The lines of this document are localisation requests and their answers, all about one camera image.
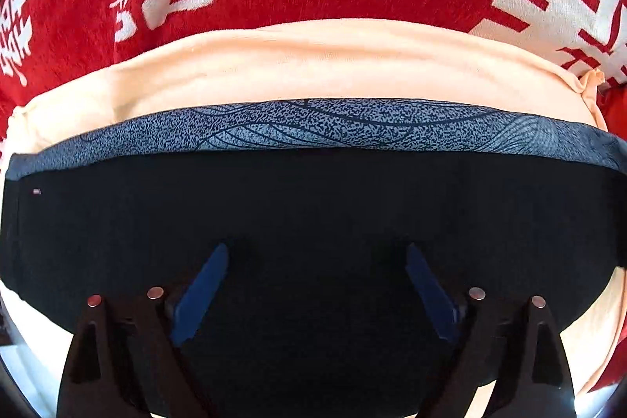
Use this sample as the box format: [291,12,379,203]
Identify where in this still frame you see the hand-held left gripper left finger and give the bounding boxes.
[56,242,231,418]

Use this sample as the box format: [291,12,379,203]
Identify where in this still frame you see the black pants with grey waistband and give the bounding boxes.
[0,97,627,418]

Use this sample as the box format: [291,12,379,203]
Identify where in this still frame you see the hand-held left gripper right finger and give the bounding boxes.
[404,242,577,418]

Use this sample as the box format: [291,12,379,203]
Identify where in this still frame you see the cream towel mat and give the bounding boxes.
[0,19,625,418]

